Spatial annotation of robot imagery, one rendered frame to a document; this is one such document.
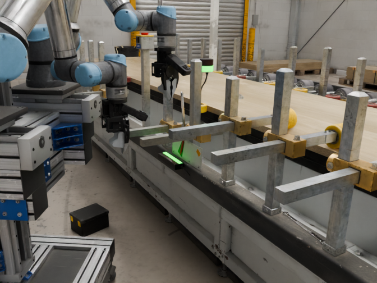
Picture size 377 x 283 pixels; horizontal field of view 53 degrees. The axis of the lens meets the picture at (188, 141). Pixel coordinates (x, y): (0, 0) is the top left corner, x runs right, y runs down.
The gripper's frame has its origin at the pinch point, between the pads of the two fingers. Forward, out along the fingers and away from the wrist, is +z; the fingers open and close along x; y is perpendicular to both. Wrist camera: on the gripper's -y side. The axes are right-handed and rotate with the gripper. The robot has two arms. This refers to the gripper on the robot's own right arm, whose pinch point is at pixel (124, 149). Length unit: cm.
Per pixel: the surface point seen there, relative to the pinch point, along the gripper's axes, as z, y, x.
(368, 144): -7, -69, 53
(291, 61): -22, -141, -58
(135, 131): 0.6, -14.1, -23.4
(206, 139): -0.6, -33.6, 5.1
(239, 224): 27, -34, 29
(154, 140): -2.4, -11.7, 1.6
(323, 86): -10, -141, -29
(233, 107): -17.7, -32.7, 22.9
